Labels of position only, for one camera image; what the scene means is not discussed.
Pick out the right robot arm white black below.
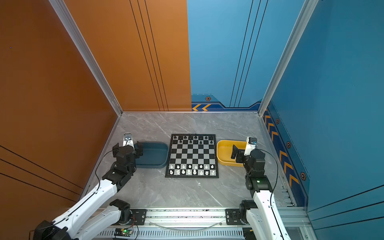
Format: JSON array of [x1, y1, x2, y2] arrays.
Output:
[[231, 144, 291, 240]]

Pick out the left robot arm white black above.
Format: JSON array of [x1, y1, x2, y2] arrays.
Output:
[[33, 141, 143, 240]]

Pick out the white chess pieces row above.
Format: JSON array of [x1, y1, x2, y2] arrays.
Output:
[[166, 164, 219, 178]]

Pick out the black chess pieces on board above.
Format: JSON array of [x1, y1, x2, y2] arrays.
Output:
[[171, 134, 216, 145]]

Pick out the left green circuit board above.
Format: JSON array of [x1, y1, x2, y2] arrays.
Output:
[[113, 228, 134, 239]]

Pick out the yellow plastic tray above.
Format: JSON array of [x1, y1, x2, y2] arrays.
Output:
[[217, 140, 247, 168]]

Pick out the teal plastic tray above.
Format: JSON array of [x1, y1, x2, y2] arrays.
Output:
[[134, 142, 169, 169]]

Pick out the black white chessboard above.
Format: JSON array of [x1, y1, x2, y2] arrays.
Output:
[[165, 134, 219, 179]]

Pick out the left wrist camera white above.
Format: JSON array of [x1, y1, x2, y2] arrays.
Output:
[[123, 133, 134, 148]]

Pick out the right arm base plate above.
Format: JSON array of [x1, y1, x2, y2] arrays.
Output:
[[225, 208, 265, 226]]

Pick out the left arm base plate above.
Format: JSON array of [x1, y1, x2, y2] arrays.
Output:
[[113, 209, 147, 227]]

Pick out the aluminium mounting rail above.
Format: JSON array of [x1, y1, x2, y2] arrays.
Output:
[[53, 206, 319, 240]]

